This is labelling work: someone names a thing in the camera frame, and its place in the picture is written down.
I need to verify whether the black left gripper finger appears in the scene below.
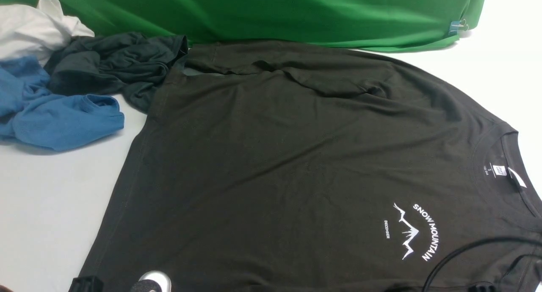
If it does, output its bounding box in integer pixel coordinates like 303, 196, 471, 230
69, 276, 103, 292

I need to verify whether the dark gray long-sleeve top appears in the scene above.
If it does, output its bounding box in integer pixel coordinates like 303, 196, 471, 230
80, 40, 541, 292

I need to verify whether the blue crumpled garment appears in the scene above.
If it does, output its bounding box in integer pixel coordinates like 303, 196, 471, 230
0, 56, 124, 152

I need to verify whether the dark teal crumpled garment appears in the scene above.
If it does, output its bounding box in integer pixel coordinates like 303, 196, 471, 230
44, 32, 188, 113

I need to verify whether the white crumpled garment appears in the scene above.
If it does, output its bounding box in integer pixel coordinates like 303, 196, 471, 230
0, 0, 94, 66

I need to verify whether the green backdrop cloth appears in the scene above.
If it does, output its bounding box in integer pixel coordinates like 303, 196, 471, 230
1, 0, 485, 53

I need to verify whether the blue binder clip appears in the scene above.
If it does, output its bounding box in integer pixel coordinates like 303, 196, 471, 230
448, 19, 469, 35

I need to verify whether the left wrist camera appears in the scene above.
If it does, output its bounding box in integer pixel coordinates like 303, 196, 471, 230
129, 270, 172, 292

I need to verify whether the black right camera cable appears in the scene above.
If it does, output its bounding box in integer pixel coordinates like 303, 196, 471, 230
421, 237, 542, 292

